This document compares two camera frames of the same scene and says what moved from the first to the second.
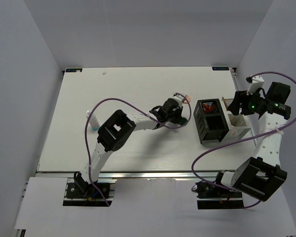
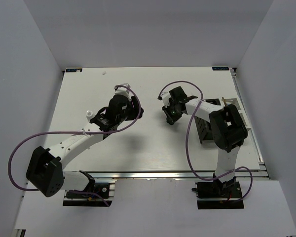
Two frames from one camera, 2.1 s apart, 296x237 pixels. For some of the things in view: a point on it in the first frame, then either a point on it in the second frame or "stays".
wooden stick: [224, 103] stays
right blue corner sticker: [220, 68] stays
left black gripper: [178, 111] -> [135, 111]
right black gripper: [240, 97] -> [171, 118]
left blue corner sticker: [74, 70] stays
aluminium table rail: [132, 175] stays
